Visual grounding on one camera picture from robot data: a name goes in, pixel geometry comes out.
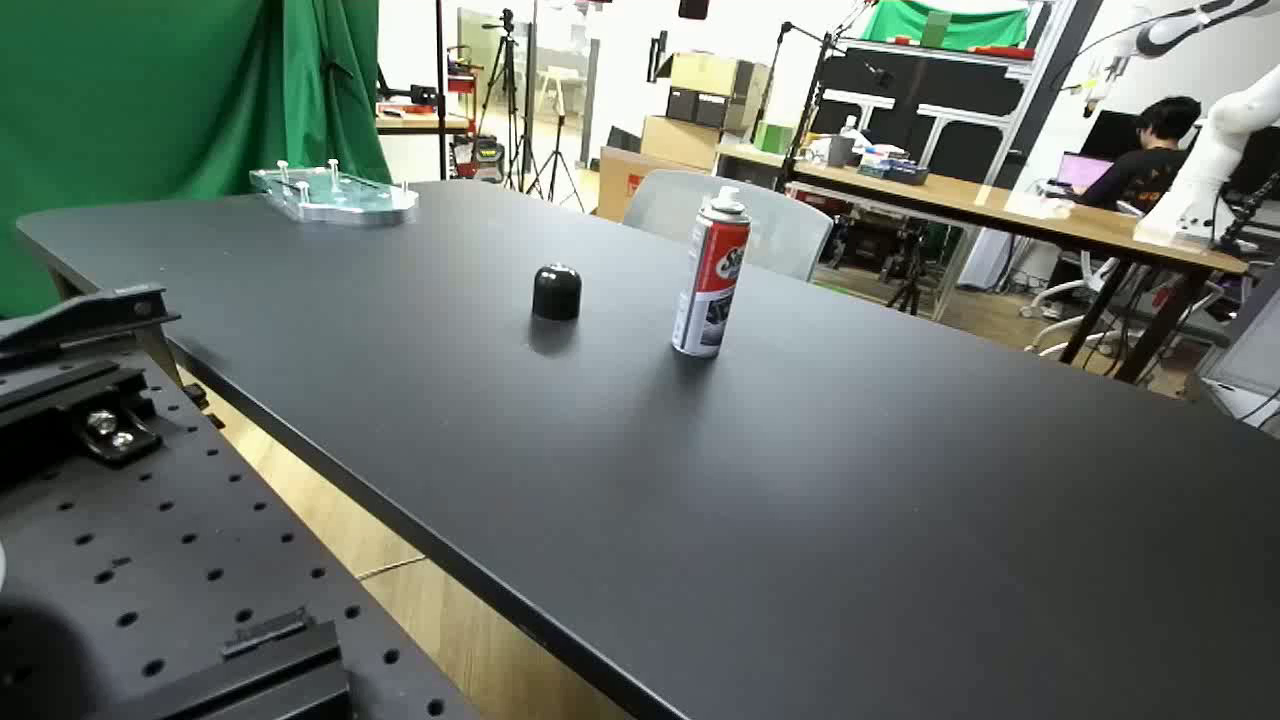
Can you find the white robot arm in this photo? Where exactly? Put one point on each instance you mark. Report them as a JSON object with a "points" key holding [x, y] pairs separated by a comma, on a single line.
{"points": [[1190, 207]]}

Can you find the red white spray can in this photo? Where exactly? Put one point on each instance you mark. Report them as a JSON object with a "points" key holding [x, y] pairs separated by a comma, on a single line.
{"points": [[717, 256]]}

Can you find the grey office chair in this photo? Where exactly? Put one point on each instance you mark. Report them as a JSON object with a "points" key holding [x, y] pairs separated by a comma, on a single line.
{"points": [[786, 230]]}

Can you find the long wooden desk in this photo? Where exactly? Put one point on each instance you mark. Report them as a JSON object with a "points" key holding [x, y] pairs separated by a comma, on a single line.
{"points": [[1021, 214]]}

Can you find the clear acrylic tray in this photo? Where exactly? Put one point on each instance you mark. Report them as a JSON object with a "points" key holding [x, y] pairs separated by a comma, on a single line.
{"points": [[332, 198]]}

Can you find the black white shelving unit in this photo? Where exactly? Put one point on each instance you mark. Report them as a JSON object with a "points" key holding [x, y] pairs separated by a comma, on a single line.
{"points": [[955, 114]]}

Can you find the green cloth on shelf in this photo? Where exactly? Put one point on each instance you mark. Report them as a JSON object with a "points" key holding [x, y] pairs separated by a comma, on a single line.
{"points": [[955, 26]]}

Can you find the pink laptop screen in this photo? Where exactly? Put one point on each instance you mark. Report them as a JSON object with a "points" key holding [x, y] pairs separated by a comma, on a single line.
{"points": [[1080, 171]]}

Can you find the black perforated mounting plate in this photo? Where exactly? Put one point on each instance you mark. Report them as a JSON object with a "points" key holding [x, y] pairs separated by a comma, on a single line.
{"points": [[151, 573]]}

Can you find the seated person in black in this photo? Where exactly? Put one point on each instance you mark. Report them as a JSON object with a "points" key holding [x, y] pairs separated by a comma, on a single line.
{"points": [[1145, 172]]}

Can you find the green backdrop curtain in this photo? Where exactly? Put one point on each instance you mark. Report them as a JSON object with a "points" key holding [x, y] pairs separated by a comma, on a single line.
{"points": [[108, 103]]}

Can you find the camera tripod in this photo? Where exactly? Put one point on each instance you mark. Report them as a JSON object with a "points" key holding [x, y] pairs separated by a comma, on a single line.
{"points": [[505, 91]]}

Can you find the black metal bracket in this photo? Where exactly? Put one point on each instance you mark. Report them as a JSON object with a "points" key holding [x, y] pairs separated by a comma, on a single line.
{"points": [[83, 319]]}

